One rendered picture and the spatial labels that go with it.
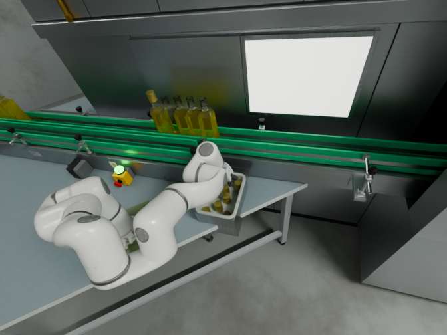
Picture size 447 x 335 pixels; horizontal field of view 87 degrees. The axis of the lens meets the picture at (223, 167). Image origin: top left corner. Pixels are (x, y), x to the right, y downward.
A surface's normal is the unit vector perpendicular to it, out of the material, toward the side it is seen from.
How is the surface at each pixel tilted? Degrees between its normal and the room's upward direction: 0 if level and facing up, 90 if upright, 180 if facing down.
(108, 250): 76
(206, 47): 90
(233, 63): 90
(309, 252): 0
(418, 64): 90
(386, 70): 90
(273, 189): 0
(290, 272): 0
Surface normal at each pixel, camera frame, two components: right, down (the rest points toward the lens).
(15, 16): 0.39, 0.67
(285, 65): -0.27, 0.76
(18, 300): -0.15, -0.63
